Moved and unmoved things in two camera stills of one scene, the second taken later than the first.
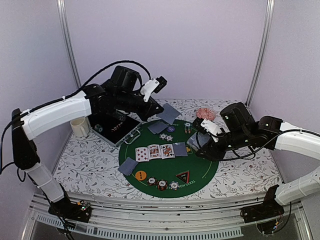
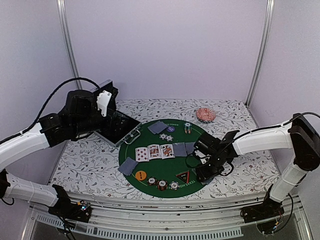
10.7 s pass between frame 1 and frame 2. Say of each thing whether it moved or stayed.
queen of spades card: stayed
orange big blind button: stayed
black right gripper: moved
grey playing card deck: moved
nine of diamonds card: stayed
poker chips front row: stayed
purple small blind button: stayed
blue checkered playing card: stayed
